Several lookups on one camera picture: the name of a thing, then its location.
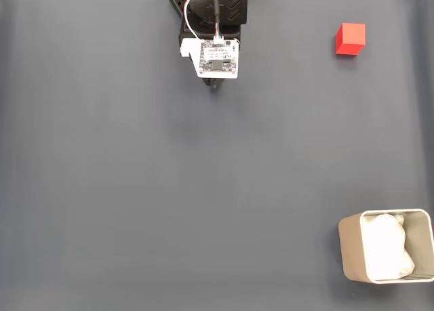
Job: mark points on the red cube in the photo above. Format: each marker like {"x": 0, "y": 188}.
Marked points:
{"x": 349, "y": 40}

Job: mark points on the beige open box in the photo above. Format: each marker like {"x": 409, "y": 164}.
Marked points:
{"x": 351, "y": 250}

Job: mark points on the blue-grey table mat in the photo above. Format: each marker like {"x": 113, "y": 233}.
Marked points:
{"x": 169, "y": 172}

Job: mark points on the white crumpled tissue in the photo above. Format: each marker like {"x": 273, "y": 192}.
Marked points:
{"x": 384, "y": 246}

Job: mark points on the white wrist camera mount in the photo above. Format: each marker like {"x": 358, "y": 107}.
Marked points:
{"x": 217, "y": 58}

